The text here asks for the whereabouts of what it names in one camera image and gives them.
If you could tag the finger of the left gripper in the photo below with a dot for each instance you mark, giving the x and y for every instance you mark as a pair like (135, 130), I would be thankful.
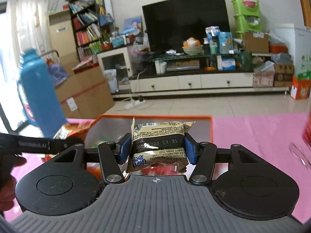
(59, 145)

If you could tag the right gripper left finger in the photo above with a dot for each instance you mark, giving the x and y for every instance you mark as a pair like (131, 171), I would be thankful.
(111, 155)

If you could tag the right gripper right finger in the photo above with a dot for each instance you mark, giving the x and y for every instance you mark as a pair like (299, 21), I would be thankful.
(203, 156)

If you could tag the red orange snack bag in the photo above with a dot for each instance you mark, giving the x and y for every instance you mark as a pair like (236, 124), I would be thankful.
(76, 130)

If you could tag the beige Chips Ahoy pack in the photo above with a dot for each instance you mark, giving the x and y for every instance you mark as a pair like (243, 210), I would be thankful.
(158, 144)

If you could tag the red dried jujube pack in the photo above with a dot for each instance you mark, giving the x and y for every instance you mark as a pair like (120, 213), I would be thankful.
(166, 170)

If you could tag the person's left hand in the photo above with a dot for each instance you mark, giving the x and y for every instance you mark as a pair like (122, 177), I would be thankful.
(8, 182)

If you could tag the blue thermos jug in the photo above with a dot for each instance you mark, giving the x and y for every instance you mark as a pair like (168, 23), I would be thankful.
(37, 94)

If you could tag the white power strip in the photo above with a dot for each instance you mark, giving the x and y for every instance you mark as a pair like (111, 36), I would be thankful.
(134, 104)

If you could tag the large cardboard box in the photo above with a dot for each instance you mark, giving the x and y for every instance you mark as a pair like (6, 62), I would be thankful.
(85, 95)

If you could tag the white TV stand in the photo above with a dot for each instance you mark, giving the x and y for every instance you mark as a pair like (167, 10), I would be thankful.
(203, 74)

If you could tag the white glass door cabinet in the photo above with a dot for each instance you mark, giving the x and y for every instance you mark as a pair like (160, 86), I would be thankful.
(117, 63)

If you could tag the blue tissue box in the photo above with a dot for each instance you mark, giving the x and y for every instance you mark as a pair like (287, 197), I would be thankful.
(228, 64)

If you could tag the beige floor air conditioner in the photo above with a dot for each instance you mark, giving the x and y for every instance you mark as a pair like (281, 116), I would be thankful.
(61, 33)

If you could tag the fruit bowl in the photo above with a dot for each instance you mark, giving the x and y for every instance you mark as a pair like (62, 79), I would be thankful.
(192, 46)

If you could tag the stacked brown cartons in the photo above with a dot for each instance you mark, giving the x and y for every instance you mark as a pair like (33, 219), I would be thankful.
(283, 75)

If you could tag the orange white carton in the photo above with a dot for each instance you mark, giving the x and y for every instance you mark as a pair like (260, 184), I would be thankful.
(300, 88)

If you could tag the cardboard box on stand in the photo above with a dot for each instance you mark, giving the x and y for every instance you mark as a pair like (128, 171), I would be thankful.
(256, 42)

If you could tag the dark bookshelf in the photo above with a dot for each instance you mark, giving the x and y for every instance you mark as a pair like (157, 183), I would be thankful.
(92, 21)

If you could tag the black television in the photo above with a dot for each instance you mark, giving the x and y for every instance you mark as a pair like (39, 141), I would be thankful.
(170, 23)

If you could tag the white curtain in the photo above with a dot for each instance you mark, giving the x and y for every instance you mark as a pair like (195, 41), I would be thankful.
(29, 25)

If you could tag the green plastic drawer tower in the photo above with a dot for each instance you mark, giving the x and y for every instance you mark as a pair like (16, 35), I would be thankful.
(247, 16)

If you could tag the white refrigerator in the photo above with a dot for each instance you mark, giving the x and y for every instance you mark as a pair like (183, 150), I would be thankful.
(298, 43)

